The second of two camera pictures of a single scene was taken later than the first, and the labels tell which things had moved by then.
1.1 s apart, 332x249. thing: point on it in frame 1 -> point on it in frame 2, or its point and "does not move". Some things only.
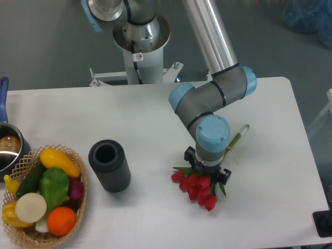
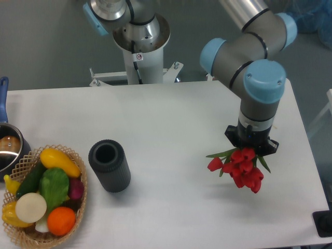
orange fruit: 60,220 does not move
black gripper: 190,155 -> 249,137
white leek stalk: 41,225 does not move
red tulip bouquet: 204,187 -> 241,164
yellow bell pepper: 9,214 does not move
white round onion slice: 31,207 does not move
